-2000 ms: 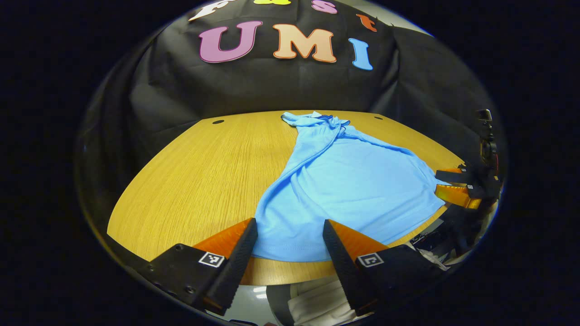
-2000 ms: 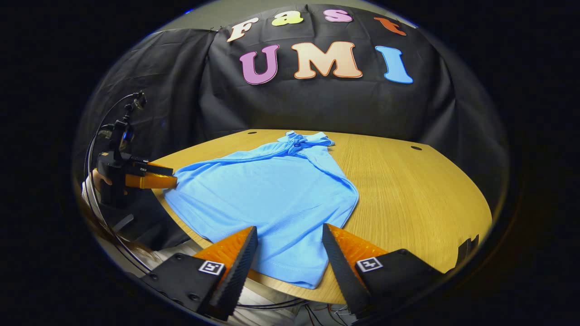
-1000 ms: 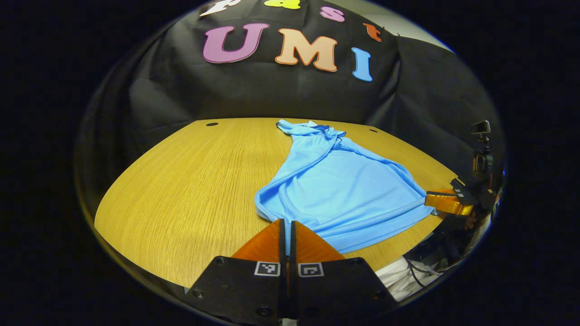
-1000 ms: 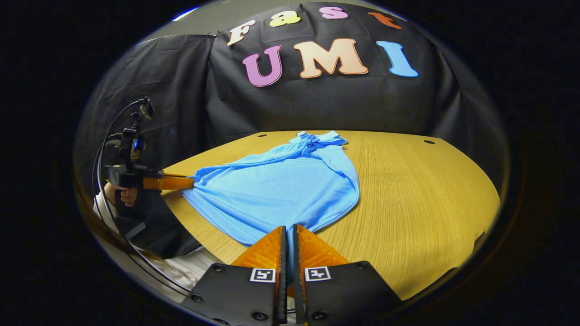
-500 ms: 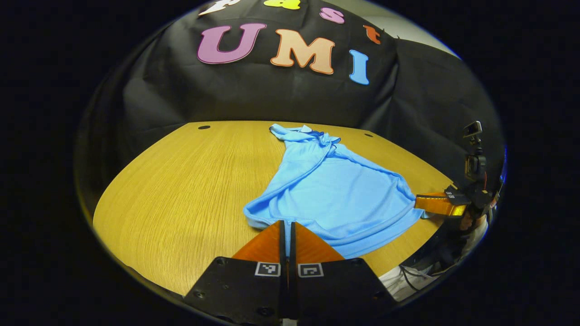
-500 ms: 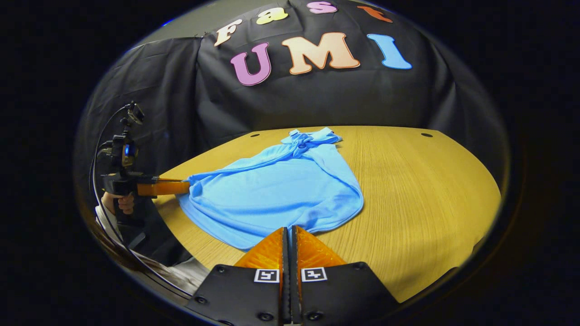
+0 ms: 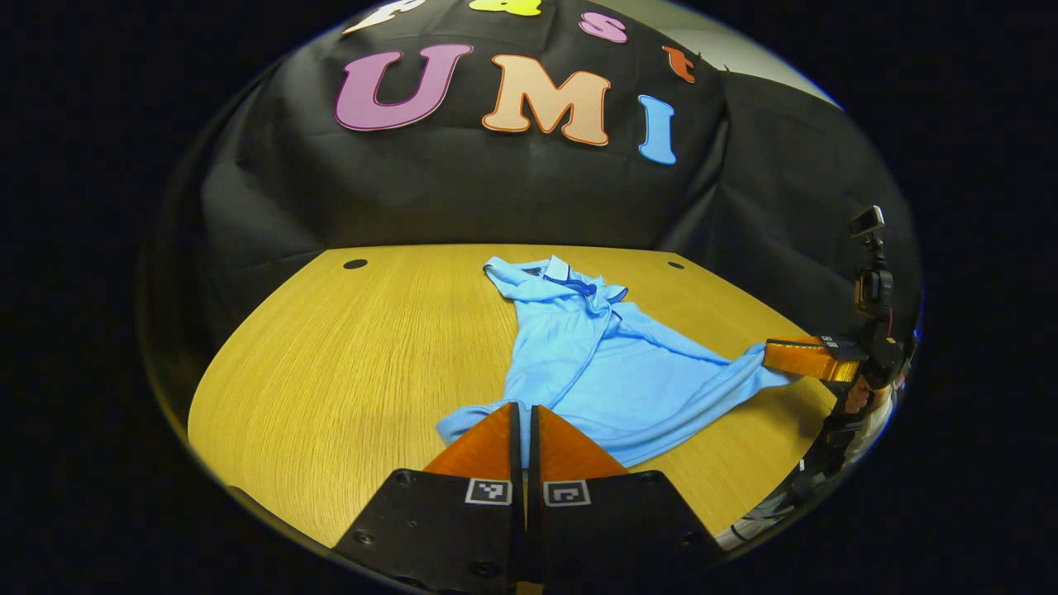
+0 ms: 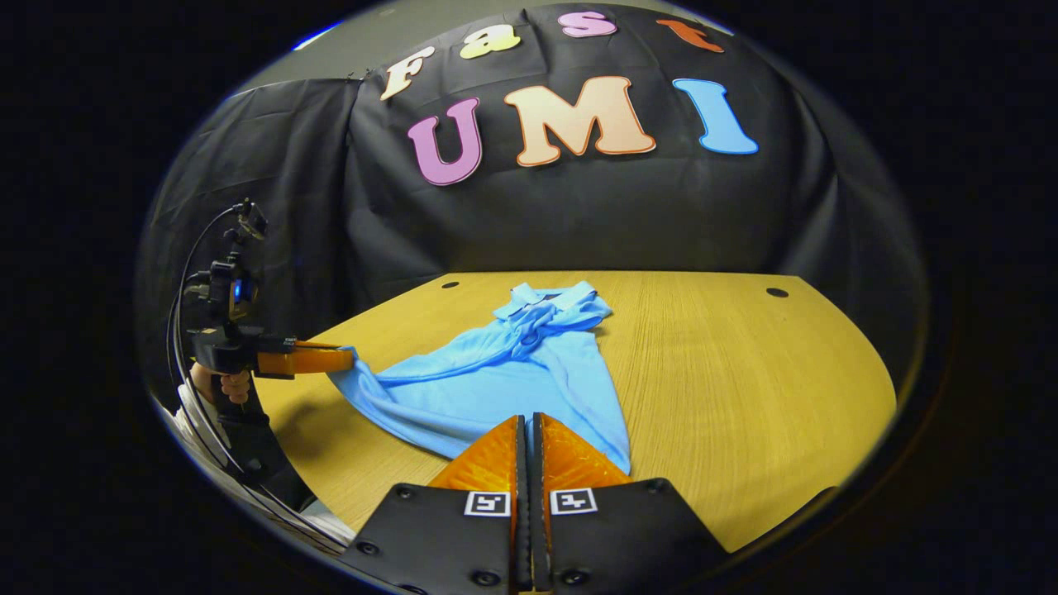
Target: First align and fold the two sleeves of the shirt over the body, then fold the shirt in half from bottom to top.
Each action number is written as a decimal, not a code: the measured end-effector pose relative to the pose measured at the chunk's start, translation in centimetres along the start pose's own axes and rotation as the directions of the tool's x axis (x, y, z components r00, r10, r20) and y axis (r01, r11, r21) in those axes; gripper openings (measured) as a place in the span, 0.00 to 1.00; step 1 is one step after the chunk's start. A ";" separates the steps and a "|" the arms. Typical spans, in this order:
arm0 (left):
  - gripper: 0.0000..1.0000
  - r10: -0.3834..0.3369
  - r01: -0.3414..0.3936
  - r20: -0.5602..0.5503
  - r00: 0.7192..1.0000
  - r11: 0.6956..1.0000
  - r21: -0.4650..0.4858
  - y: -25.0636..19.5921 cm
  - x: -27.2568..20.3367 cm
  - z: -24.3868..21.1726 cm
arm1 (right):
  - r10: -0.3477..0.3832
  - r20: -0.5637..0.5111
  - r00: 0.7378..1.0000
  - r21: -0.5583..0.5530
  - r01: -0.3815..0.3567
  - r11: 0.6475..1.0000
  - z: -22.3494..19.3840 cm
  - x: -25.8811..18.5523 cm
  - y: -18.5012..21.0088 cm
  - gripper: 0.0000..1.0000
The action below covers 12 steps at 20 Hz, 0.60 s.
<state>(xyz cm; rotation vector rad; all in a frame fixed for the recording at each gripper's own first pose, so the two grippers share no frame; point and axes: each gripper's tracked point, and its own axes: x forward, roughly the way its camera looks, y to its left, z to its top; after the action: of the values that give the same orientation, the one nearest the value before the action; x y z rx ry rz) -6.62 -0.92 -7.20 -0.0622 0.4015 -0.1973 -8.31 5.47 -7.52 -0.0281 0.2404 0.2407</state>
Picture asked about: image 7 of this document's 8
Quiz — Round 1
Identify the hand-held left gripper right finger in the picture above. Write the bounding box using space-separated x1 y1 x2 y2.
529 404 720 583

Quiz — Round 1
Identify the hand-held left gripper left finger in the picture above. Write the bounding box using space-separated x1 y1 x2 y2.
355 402 525 594

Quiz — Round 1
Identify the light blue T-shirt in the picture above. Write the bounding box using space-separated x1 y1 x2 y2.
436 255 798 468

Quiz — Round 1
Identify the black backdrop cloth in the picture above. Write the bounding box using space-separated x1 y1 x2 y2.
145 0 922 389

